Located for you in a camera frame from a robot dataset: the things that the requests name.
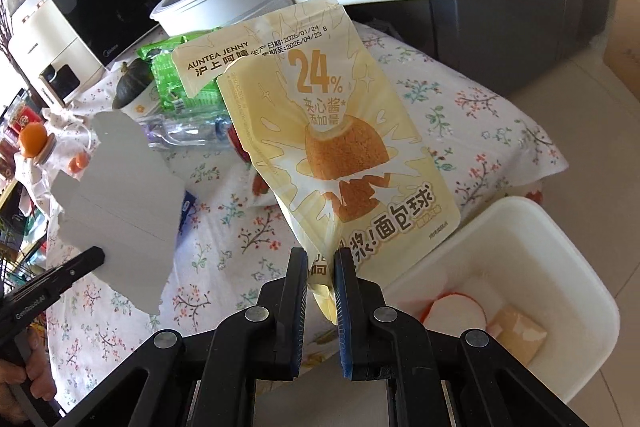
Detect dark green squash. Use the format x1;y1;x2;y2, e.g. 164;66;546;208
112;61;153;110

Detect clear plastic bottle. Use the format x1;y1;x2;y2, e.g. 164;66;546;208
135;109;236;152

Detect white plastic bin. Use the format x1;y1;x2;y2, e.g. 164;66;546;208
385;196;621;427

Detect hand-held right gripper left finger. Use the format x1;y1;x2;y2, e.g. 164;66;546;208
65;248;310;427

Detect person's left hand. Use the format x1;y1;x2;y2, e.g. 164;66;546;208
0;334;58;427

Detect white and orange wrapper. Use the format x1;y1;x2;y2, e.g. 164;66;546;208
420;292;488;338

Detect cardboard box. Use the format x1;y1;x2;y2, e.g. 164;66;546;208
602;19;640;100

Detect beige wrapper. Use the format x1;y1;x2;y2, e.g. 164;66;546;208
487;304;548;360

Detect blue packet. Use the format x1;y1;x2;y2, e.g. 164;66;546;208
177;191;196;238

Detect yellow snack bag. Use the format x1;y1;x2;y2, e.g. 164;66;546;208
171;0;461;328

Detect grey cardboard piece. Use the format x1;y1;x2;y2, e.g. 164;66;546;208
51;111;187;315

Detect green snack bag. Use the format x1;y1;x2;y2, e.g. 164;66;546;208
137;29;226;112

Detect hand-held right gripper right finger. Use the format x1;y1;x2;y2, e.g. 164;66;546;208
334;248;591;427

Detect large orange fruit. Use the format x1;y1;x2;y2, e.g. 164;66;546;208
19;123;48;158

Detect red packet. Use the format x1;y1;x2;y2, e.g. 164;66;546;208
227;127;273;208

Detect red box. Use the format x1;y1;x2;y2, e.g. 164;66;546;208
10;102;48;132

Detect bag of small orange fruits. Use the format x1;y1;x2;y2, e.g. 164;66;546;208
47;107;97;158

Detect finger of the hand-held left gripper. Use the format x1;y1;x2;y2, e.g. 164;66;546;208
20;246;107;304

